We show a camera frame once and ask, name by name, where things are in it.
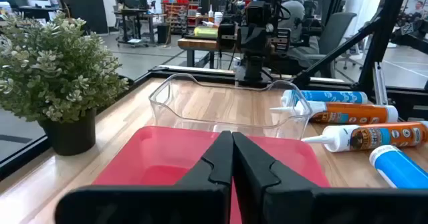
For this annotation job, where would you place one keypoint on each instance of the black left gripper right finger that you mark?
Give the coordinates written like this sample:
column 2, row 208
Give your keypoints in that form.
column 301, row 207

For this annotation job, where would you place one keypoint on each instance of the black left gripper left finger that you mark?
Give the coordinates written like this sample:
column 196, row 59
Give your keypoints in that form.
column 150, row 204

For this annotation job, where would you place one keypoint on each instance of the blue silicone tube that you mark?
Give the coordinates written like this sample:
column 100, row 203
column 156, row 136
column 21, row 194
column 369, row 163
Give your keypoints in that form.
column 401, row 167
column 334, row 97

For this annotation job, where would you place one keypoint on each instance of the orange Gorilla sealant tube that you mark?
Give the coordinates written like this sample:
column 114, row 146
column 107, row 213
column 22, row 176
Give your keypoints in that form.
column 354, row 113
column 378, row 137

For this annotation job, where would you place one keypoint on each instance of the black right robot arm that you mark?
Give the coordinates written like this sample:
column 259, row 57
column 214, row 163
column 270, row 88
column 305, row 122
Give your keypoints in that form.
column 252, row 70

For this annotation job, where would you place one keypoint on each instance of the yellow green container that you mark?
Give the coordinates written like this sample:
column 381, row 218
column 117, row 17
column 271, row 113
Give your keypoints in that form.
column 205, row 32

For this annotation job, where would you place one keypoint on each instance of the pink plastic tray bin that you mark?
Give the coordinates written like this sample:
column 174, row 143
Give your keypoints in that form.
column 160, row 157

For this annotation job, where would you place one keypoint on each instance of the person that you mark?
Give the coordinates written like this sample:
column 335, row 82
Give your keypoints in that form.
column 294, row 10
column 419, row 7

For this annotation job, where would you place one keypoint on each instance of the wooden workbench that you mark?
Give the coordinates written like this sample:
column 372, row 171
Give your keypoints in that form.
column 197, row 44

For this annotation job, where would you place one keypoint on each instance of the clear plastic bin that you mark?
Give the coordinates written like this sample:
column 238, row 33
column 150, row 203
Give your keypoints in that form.
column 234, row 110

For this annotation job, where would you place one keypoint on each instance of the red parts bin shelf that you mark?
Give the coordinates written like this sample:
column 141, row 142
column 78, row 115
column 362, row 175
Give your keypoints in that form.
column 177, row 13

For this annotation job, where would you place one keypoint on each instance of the grey office chair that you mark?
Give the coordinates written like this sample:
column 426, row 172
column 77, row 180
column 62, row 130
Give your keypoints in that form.
column 334, row 30

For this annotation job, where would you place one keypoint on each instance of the black standing desk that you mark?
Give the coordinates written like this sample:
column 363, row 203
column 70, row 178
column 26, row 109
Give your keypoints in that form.
column 133, row 16

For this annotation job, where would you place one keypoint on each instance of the artificial plant in black pot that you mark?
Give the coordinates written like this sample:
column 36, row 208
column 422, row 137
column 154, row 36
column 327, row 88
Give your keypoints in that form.
column 57, row 67

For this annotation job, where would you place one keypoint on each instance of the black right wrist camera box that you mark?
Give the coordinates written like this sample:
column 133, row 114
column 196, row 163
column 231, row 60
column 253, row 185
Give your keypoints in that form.
column 258, row 13

